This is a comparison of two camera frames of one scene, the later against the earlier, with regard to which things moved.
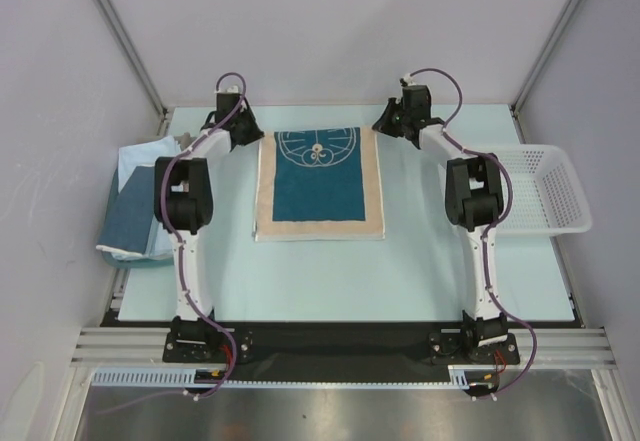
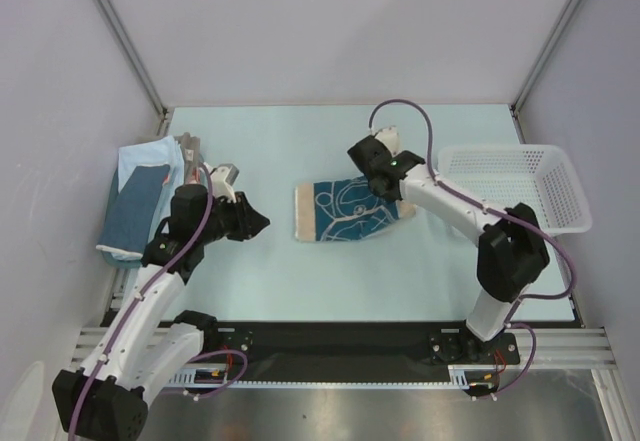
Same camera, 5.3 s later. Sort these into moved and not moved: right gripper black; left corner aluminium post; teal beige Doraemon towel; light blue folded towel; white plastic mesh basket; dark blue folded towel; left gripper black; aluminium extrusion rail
Moved: teal beige Doraemon towel; left gripper black; right gripper black
Not moved: aluminium extrusion rail; dark blue folded towel; light blue folded towel; white plastic mesh basket; left corner aluminium post
